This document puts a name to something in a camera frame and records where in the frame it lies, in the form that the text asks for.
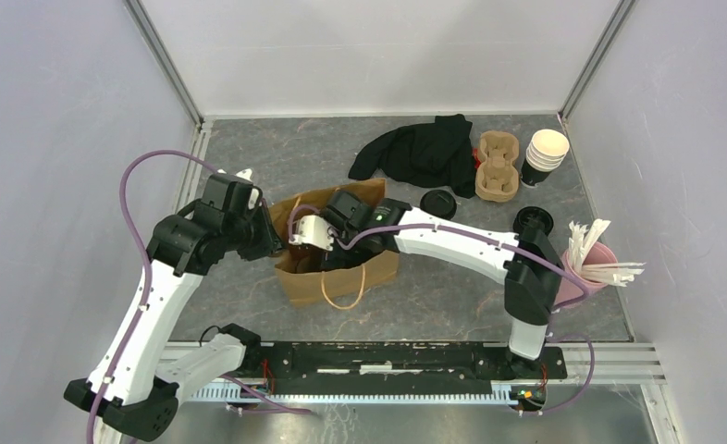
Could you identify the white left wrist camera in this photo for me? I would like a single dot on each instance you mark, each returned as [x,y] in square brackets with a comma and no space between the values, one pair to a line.
[255,193]

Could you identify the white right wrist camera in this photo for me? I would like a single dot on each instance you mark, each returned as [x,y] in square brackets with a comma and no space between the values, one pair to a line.
[313,230]

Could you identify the black cloth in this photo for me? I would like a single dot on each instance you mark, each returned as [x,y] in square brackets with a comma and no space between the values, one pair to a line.
[426,155]

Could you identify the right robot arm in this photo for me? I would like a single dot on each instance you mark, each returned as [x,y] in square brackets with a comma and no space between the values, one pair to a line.
[523,262]

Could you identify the stack of white paper cups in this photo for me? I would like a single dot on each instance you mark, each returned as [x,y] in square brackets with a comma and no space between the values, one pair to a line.
[544,154]

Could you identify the black cup lid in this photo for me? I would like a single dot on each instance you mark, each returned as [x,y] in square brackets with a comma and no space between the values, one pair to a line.
[439,203]

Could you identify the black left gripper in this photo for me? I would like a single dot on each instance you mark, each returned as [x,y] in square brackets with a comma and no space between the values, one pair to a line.
[269,243]

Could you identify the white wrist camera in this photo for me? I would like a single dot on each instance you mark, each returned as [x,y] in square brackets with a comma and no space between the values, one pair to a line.
[255,193]
[313,230]

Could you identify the brown cardboard cup carrier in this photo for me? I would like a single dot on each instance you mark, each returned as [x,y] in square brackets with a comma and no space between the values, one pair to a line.
[497,178]

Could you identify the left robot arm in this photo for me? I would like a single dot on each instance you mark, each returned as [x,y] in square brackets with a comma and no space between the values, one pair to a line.
[130,390]

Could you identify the brown paper bag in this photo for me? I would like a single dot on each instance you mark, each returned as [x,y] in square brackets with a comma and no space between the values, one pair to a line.
[341,288]

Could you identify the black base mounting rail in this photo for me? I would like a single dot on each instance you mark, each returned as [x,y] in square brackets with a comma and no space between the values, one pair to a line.
[394,368]

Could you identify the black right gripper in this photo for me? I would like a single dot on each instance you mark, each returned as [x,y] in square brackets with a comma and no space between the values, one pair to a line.
[336,259]

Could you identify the stack of black lids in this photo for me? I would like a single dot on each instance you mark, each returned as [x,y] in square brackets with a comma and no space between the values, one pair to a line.
[533,216]

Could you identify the pink straw holder cup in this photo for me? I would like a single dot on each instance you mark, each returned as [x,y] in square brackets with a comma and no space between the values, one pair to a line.
[568,291]

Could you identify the red small object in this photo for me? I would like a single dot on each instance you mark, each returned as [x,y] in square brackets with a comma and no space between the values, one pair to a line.
[477,161]

